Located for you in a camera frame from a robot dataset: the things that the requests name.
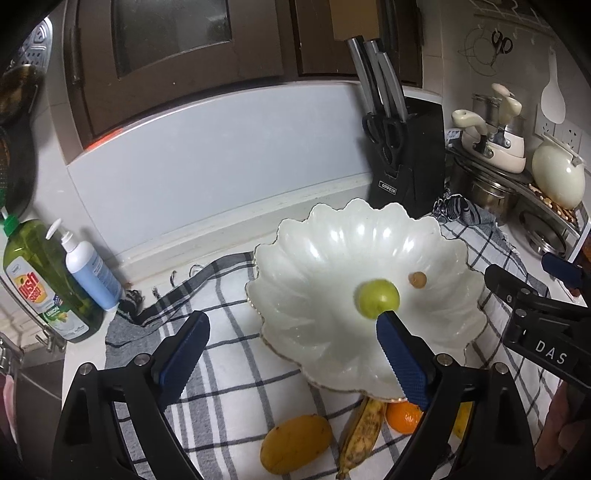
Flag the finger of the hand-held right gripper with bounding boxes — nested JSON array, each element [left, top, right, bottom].
[[484, 264, 591, 325], [541, 252, 584, 289]]

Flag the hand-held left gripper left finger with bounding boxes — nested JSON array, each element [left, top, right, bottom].
[[51, 310, 211, 480]]

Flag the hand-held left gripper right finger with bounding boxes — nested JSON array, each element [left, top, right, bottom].
[[376, 311, 539, 480]]

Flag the green round fruit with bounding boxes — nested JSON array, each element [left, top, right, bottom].
[[355, 278, 400, 320]]

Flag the yellow lemon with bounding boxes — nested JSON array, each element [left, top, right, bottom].
[[451, 401, 475, 439]]

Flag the white scalloped bowl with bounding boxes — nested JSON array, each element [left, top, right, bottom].
[[245, 198, 488, 402]]

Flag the person's right hand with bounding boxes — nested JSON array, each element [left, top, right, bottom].
[[547, 385, 574, 470]]

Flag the glass pot lid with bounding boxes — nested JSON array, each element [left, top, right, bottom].
[[518, 209, 568, 258]]

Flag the white black checkered cloth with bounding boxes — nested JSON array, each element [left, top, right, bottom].
[[104, 194, 555, 480]]

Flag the orange mandarin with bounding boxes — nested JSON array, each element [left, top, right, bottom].
[[385, 401, 424, 435]]

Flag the pile of mixed nuts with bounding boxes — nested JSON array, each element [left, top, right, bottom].
[[527, 181, 579, 223]]

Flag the spotted ripe banana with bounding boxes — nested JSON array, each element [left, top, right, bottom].
[[335, 397, 387, 480]]

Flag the large steel pot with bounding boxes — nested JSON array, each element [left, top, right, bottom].
[[450, 157, 514, 219]]

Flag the steel corner shelf rack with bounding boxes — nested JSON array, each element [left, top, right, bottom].
[[445, 138, 583, 260]]

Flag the cream round kettle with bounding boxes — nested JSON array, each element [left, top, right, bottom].
[[531, 135, 588, 209]]

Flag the white blue pump bottle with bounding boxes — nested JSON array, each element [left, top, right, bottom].
[[46, 219, 123, 311]]

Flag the yellow mango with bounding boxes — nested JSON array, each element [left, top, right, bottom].
[[259, 414, 333, 475]]

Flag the black knife block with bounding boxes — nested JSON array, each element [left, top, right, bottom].
[[368, 96, 446, 220]]

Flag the green dish soap bottle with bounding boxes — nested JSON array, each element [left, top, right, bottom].
[[2, 215, 105, 344]]

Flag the white rice paddle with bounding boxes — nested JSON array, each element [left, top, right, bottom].
[[540, 46, 567, 124]]

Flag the black hanging scissors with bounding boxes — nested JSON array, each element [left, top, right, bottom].
[[491, 29, 514, 66]]

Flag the brown cabinet door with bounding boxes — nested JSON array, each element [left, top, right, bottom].
[[64, 0, 296, 162], [291, 0, 424, 89]]

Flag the dark hanging pan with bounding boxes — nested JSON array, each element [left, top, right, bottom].
[[0, 65, 38, 210]]

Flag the perforated steel plate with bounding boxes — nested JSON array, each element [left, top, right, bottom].
[[8, 17, 55, 80]]

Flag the cream saucepan with handle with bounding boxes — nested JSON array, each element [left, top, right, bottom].
[[451, 108, 528, 174]]

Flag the white wall socket panel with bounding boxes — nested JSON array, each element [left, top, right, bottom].
[[534, 104, 591, 154]]

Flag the steel pot with cream handle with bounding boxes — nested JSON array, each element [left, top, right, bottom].
[[471, 83, 526, 136]]

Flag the black handled kitchen scissors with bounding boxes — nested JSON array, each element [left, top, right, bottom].
[[362, 113, 407, 167]]

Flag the steel handled knife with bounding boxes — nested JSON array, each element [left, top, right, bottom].
[[365, 39, 393, 116], [376, 51, 409, 121], [346, 36, 377, 114]]

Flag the round wire trivet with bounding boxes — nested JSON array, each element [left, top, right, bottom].
[[458, 25, 505, 78]]

